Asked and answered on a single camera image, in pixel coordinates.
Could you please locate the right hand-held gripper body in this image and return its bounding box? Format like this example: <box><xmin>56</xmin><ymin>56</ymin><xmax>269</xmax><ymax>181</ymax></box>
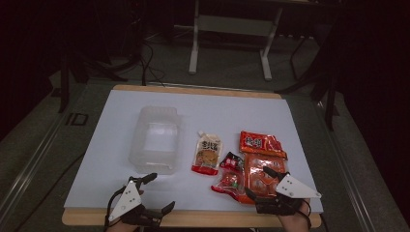
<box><xmin>255</xmin><ymin>172</ymin><xmax>323</xmax><ymax>217</ymax></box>

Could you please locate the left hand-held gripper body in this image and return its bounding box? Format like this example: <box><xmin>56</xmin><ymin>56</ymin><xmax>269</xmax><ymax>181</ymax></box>
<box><xmin>104</xmin><ymin>176</ymin><xmax>163</xmax><ymax>228</ymax></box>

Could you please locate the orange packet of jelly cups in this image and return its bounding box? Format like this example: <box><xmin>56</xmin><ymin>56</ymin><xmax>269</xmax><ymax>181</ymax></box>
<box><xmin>244</xmin><ymin>154</ymin><xmax>288</xmax><ymax>198</ymax></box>

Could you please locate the clear packet with red ends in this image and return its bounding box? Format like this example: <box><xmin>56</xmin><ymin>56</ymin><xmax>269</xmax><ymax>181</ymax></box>
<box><xmin>210</xmin><ymin>171</ymin><xmax>256</xmax><ymax>205</ymax></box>

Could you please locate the red-orange snack packet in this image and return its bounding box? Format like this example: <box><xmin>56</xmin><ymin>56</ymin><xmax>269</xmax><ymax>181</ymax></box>
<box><xmin>239</xmin><ymin>130</ymin><xmax>288</xmax><ymax>160</ymax></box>

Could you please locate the clear plastic container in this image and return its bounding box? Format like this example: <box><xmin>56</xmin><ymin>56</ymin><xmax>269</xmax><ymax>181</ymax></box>
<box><xmin>129</xmin><ymin>105</ymin><xmax>184</xmax><ymax>176</ymax></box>

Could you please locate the small dark red packet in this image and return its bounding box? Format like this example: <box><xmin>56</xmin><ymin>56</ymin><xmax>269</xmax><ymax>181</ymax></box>
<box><xmin>220</xmin><ymin>151</ymin><xmax>245</xmax><ymax>172</ymax></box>

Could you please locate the person's left hand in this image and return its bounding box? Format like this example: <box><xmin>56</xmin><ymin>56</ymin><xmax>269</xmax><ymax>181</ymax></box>
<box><xmin>105</xmin><ymin>220</ymin><xmax>140</xmax><ymax>232</ymax></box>

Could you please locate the person's right hand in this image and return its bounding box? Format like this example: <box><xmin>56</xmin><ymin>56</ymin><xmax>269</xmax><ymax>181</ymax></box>
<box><xmin>278</xmin><ymin>198</ymin><xmax>312</xmax><ymax>232</ymax></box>

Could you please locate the white table mat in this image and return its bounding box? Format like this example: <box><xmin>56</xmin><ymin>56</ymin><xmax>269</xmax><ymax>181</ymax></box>
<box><xmin>63</xmin><ymin>89</ymin><xmax>324</xmax><ymax>214</ymax></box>

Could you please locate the black metal stand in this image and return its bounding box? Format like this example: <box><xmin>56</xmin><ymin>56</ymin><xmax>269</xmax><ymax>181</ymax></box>
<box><xmin>58</xmin><ymin>47</ymin><xmax>129</xmax><ymax>114</ymax></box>
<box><xmin>275</xmin><ymin>32</ymin><xmax>340</xmax><ymax>131</ymax></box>

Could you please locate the white metal stand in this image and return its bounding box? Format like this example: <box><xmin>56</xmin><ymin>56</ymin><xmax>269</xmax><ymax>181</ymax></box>
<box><xmin>188</xmin><ymin>0</ymin><xmax>284</xmax><ymax>82</ymax></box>

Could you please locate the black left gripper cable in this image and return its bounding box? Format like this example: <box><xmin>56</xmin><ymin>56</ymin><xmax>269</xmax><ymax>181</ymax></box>
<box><xmin>103</xmin><ymin>186</ymin><xmax>129</xmax><ymax>227</ymax></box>

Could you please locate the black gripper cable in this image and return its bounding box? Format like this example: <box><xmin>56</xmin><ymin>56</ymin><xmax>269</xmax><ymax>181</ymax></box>
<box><xmin>301</xmin><ymin>199</ymin><xmax>313</xmax><ymax>230</ymax></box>
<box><xmin>103</xmin><ymin>186</ymin><xmax>129</xmax><ymax>227</ymax></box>

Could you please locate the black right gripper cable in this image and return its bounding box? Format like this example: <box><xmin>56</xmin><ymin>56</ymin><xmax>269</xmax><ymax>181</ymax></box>
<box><xmin>301</xmin><ymin>199</ymin><xmax>313</xmax><ymax>230</ymax></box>

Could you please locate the aluminium floor rail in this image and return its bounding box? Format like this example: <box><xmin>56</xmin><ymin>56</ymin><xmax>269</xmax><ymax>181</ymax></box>
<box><xmin>0</xmin><ymin>110</ymin><xmax>67</xmax><ymax>223</ymax></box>
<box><xmin>313</xmin><ymin>101</ymin><xmax>376</xmax><ymax>232</ymax></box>

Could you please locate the tangle of black cables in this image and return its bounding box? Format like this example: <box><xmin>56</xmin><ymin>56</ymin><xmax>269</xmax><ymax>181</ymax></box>
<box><xmin>129</xmin><ymin>13</ymin><xmax>167</xmax><ymax>87</ymax></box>

